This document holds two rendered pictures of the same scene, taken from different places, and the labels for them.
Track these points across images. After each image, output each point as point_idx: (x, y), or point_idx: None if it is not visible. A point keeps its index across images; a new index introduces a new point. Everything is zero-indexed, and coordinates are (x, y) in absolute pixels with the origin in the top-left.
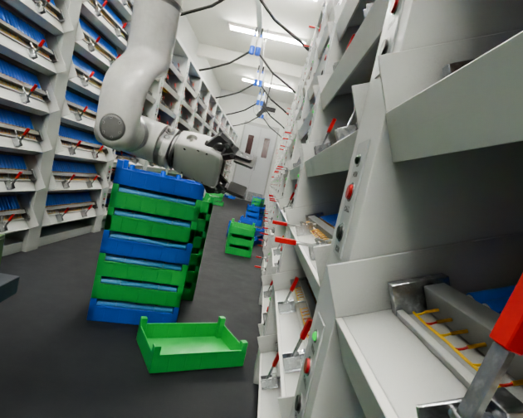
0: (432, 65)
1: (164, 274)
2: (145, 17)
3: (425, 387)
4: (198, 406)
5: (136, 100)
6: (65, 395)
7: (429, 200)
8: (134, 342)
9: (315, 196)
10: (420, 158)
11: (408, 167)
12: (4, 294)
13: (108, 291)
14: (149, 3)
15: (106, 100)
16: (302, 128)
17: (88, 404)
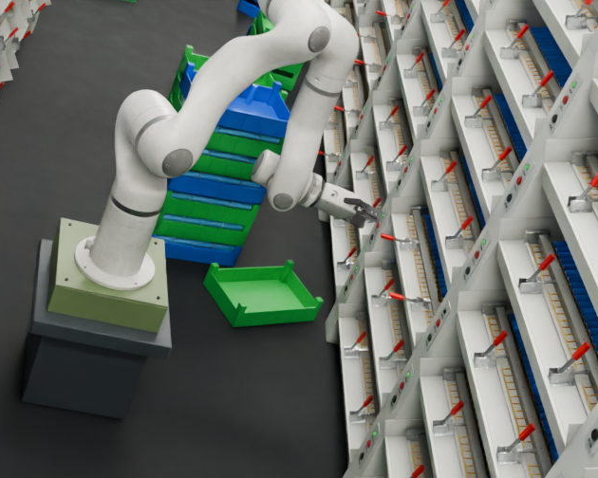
0: (479, 298)
1: (233, 213)
2: (315, 109)
3: (439, 413)
4: (284, 362)
5: (304, 184)
6: (179, 346)
7: None
8: (203, 287)
9: (423, 189)
10: None
11: None
12: None
13: (170, 228)
14: (321, 100)
15: (282, 184)
16: (427, 26)
17: (200, 356)
